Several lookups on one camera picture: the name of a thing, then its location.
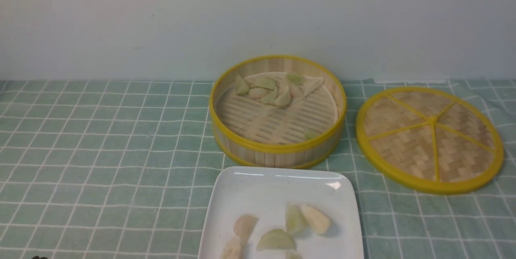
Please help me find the pink cream dumpling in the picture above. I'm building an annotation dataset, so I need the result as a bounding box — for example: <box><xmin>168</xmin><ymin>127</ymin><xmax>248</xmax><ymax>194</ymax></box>
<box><xmin>233</xmin><ymin>214</ymin><xmax>259</xmax><ymax>245</ymax></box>

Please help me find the white square plate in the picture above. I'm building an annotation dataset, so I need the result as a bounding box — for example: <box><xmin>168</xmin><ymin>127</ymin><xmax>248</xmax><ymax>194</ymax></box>
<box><xmin>198</xmin><ymin>166</ymin><xmax>365</xmax><ymax>259</ymax></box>

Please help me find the green dumpling on plate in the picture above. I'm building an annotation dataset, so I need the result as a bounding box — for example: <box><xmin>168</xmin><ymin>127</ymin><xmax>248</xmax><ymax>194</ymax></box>
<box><xmin>285</xmin><ymin>204</ymin><xmax>308</xmax><ymax>236</ymax></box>

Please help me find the green dumpling plate front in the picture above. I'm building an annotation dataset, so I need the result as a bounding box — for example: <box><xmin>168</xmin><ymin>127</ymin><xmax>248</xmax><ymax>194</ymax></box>
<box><xmin>256</xmin><ymin>228</ymin><xmax>297</xmax><ymax>251</ymax></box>

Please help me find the cream dumpling plate edge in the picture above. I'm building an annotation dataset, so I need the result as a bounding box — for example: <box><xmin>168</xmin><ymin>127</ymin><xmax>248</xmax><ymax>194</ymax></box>
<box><xmin>220</xmin><ymin>235</ymin><xmax>244</xmax><ymax>259</ymax></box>

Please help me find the bamboo steamer basket yellow rim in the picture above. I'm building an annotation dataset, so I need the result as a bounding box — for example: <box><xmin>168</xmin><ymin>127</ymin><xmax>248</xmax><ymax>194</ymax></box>
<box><xmin>209</xmin><ymin>55</ymin><xmax>347</xmax><ymax>169</ymax></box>

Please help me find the green dumpling cluster middle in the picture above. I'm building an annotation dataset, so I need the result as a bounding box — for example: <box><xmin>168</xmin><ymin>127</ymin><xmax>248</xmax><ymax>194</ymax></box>
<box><xmin>258</xmin><ymin>87</ymin><xmax>279</xmax><ymax>105</ymax></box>

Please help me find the white dumpling in cluster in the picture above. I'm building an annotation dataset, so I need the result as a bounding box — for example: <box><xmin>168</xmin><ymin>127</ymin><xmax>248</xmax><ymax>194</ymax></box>
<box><xmin>248</xmin><ymin>87</ymin><xmax>270</xmax><ymax>100</ymax></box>

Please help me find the pale dumpling cluster right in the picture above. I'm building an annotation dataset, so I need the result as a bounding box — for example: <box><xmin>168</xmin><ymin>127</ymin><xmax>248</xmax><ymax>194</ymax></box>
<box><xmin>273</xmin><ymin>85</ymin><xmax>291</xmax><ymax>108</ymax></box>

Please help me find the pale green dumpling top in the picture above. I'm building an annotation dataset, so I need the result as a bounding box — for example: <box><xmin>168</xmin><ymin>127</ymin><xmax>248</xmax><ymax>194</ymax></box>
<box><xmin>250</xmin><ymin>76</ymin><xmax>277</xmax><ymax>90</ymax></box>

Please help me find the pinkish dumpling in steamer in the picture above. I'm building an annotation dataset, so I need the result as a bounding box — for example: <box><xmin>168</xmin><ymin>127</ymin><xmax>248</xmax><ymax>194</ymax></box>
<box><xmin>289</xmin><ymin>82</ymin><xmax>305</xmax><ymax>99</ymax></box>

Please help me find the white mesh steamer liner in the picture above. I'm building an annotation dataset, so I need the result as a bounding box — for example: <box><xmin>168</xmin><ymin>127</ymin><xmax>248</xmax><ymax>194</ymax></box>
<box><xmin>214</xmin><ymin>72</ymin><xmax>339</xmax><ymax>145</ymax></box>

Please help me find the woven bamboo steamer lid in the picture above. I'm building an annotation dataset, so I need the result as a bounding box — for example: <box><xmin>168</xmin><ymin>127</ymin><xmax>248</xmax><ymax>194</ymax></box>
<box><xmin>355</xmin><ymin>87</ymin><xmax>504</xmax><ymax>195</ymax></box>

